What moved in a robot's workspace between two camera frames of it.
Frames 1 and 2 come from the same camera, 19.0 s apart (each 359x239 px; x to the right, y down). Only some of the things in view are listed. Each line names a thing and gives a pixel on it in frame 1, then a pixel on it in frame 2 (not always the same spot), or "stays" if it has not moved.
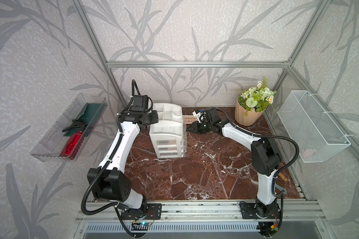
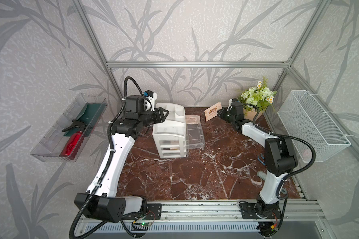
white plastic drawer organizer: (170, 142) stays
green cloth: (90, 115) stays
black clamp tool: (76, 123) stays
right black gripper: (194, 127) → (221, 114)
